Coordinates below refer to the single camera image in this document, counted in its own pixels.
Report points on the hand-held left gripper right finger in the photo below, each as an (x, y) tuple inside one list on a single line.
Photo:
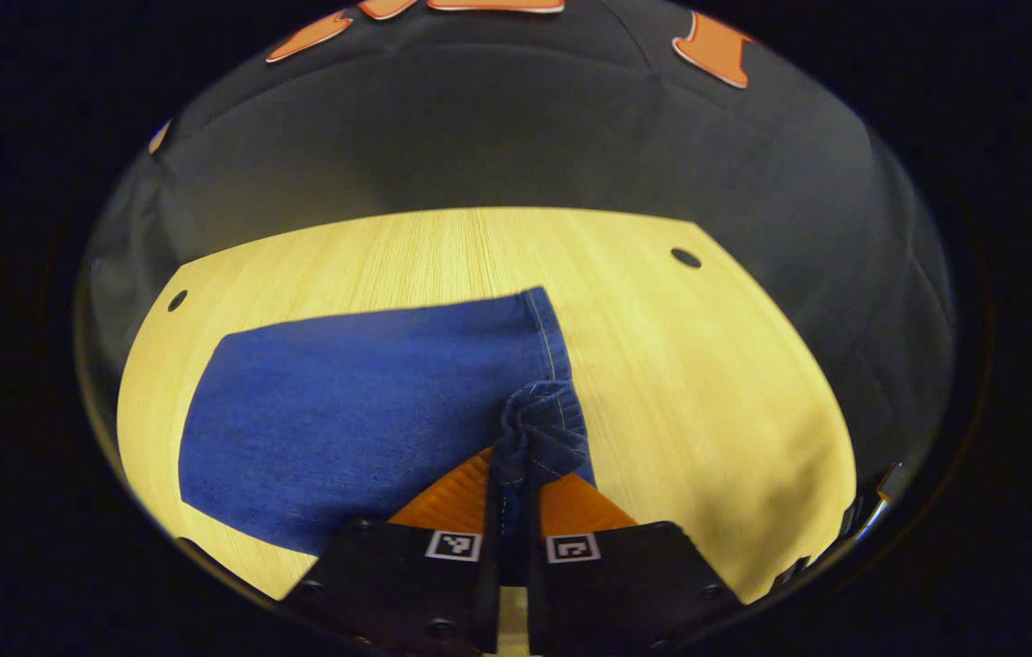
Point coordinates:
[(616, 584)]

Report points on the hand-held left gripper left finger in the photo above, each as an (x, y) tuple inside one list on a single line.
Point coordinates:
[(415, 584)]

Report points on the blue jeans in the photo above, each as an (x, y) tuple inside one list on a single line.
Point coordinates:
[(351, 411)]

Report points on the black backdrop cloth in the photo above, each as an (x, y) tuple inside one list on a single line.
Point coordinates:
[(497, 119)]

